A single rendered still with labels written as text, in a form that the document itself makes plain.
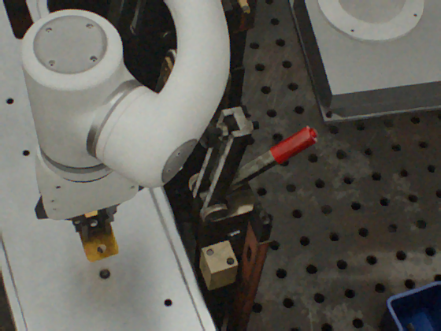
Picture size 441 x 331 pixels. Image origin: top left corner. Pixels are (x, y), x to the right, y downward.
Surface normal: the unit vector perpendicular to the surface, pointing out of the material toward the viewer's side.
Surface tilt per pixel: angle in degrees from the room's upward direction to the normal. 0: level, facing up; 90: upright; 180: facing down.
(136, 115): 13
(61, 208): 92
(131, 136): 37
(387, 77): 1
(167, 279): 0
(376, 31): 1
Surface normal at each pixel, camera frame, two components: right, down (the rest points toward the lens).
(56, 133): -0.44, 0.76
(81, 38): 0.09, -0.51
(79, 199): 0.29, 0.86
